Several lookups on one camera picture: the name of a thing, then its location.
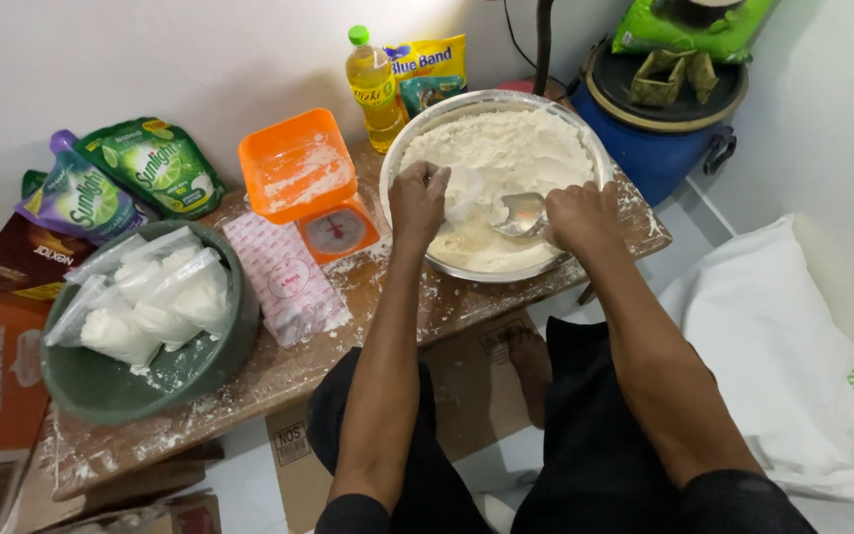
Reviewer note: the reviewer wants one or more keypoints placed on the white pillow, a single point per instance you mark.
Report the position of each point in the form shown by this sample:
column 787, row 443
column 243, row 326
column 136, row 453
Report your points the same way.
column 768, row 356

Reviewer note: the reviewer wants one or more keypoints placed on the orange scale tray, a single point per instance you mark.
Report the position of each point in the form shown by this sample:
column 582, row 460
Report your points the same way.
column 286, row 148

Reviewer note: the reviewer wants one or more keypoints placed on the blue plastic barrel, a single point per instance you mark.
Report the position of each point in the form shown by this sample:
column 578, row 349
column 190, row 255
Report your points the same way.
column 649, row 159

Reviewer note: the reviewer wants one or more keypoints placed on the orange kitchen scale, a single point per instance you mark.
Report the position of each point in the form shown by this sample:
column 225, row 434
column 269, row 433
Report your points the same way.
column 338, row 231

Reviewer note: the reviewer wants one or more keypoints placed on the white flour heap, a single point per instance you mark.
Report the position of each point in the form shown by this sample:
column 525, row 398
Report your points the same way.
column 508, row 148

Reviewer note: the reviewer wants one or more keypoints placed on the clear plastic bag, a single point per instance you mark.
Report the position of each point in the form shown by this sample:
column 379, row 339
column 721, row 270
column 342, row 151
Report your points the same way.
column 468, row 193

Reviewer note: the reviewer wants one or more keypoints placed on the black pole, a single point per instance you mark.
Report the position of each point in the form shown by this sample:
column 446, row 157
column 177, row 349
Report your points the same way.
column 543, row 44

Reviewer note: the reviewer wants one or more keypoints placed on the bright green bag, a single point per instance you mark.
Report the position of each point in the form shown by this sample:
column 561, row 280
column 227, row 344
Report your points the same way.
column 649, row 30

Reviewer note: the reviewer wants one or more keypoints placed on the person's right fingers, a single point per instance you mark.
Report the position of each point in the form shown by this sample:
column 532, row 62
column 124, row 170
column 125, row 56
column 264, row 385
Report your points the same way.
column 583, row 193

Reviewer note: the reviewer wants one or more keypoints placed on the yellow margarine packet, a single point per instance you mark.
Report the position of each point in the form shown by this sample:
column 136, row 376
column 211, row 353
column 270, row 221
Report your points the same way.
column 431, row 70

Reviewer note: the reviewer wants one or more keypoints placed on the pink print plastic bag pack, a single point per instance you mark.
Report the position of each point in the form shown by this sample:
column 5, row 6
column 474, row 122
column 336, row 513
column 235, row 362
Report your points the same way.
column 286, row 282

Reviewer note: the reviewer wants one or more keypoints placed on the person's black clothing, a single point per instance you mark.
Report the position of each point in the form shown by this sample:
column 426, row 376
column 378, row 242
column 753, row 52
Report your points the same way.
column 590, row 445

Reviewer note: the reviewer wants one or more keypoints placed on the brown cardboard box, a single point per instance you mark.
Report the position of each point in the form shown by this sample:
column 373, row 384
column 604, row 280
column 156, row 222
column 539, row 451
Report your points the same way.
column 175, row 515

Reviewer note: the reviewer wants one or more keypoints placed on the large steel mixing bowl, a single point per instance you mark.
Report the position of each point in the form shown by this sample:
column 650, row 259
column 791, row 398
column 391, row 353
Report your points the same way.
column 406, row 132

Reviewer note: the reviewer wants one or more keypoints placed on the black barrel lid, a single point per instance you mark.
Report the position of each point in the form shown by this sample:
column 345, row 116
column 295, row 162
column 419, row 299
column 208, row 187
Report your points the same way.
column 612, row 89

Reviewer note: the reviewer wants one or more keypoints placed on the filled flour plastic bag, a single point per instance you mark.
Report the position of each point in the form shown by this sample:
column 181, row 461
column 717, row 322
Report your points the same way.
column 138, row 285
column 138, row 251
column 201, row 300
column 119, row 335

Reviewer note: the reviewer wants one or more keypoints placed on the person's right hand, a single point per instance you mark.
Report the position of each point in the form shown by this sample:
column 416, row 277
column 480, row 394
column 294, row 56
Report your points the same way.
column 586, row 222

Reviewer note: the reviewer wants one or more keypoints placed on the green dish soap pouch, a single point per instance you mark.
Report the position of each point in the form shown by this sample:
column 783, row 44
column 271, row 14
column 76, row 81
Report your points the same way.
column 153, row 167

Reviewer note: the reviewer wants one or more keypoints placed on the person's bare foot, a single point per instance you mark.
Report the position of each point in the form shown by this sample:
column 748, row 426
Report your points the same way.
column 532, row 371

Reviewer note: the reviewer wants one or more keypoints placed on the brown snack packet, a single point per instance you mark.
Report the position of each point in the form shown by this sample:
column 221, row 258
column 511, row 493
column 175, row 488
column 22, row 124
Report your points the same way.
column 19, row 259

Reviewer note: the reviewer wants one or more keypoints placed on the purple dish soap pouch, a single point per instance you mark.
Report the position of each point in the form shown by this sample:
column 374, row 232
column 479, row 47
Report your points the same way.
column 82, row 196

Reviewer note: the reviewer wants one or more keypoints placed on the green plastic basin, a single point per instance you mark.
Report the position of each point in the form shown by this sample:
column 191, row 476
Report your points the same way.
column 197, row 371

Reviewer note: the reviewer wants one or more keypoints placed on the yellow cooking oil bottle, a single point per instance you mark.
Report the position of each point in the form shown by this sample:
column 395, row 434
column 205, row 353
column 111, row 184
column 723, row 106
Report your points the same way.
column 373, row 89

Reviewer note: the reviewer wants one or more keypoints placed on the person's left hand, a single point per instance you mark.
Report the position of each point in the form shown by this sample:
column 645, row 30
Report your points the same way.
column 416, row 211

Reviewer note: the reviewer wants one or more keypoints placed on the metal spoon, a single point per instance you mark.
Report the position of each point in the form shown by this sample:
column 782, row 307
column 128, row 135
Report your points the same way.
column 520, row 215

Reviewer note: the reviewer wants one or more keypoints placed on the folded olive paper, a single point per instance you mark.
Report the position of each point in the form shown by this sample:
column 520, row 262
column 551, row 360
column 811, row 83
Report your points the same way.
column 657, row 81

